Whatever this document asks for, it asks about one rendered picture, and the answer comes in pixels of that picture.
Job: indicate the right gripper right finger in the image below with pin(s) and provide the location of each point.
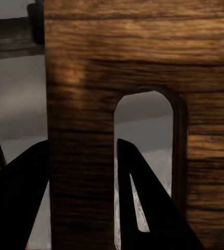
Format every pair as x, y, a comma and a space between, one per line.
168, 228

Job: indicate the cutting board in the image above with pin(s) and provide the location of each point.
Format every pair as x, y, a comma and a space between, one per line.
95, 52

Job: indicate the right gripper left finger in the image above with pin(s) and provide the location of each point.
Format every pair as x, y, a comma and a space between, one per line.
22, 185

